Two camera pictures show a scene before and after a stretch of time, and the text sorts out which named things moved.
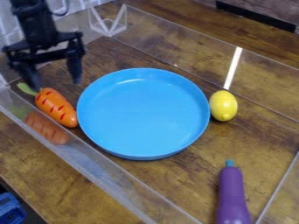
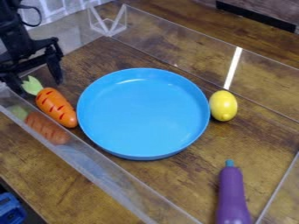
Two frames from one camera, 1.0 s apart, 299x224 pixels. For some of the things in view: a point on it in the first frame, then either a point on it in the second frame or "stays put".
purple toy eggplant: [232, 210] stays put
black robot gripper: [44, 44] -> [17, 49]
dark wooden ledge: [258, 17] stays put
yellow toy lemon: [223, 105] stays put
